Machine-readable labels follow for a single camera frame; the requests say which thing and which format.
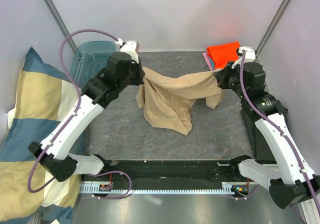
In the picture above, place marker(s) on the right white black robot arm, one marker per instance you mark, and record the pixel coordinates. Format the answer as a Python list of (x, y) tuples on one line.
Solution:
[(277, 165)]

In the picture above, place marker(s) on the aluminium frame post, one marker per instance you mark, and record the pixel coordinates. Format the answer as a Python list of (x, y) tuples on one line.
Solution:
[(272, 26), (57, 17)]

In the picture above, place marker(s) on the dark striped folded garment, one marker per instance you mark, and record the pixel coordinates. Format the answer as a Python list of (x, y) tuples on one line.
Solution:
[(259, 146)]

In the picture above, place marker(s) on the right aluminium frame post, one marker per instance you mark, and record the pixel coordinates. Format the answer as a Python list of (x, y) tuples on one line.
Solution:
[(272, 26)]

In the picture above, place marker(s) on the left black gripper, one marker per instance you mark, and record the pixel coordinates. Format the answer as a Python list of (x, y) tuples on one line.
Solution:
[(141, 74)]

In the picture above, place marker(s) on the pink folded t shirt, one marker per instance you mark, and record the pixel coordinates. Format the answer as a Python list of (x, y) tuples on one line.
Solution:
[(206, 58)]

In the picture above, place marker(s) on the left aluminium frame post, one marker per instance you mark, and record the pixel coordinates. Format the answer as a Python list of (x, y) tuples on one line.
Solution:
[(57, 17)]

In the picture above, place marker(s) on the white slotted cable duct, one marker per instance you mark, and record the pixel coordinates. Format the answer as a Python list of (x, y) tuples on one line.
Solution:
[(95, 188)]

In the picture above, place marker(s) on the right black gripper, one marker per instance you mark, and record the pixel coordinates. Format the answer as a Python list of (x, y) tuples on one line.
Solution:
[(222, 75)]

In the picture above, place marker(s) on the beige t shirt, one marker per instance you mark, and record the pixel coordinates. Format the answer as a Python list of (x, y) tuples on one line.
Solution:
[(166, 101)]

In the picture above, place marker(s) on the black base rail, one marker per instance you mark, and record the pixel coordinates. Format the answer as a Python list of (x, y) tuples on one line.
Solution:
[(170, 174)]

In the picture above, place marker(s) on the blue beige striped pillow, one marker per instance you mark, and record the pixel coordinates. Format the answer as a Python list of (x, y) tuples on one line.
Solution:
[(44, 96)]

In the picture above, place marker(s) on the orange folded t shirt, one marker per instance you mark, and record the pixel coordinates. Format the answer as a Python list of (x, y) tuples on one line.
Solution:
[(222, 54)]

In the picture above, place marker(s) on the blue plastic bin lid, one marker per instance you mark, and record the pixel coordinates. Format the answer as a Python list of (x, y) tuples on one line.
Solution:
[(89, 59)]

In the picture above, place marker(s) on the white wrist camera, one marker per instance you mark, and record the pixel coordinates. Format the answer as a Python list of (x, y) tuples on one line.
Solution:
[(130, 47), (248, 52)]

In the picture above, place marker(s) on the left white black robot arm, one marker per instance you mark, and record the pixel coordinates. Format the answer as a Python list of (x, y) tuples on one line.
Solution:
[(53, 152)]

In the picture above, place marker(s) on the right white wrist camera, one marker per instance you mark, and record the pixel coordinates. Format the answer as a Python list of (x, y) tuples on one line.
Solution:
[(248, 52)]

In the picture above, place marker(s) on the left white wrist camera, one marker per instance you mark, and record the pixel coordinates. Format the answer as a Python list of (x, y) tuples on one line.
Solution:
[(130, 47)]

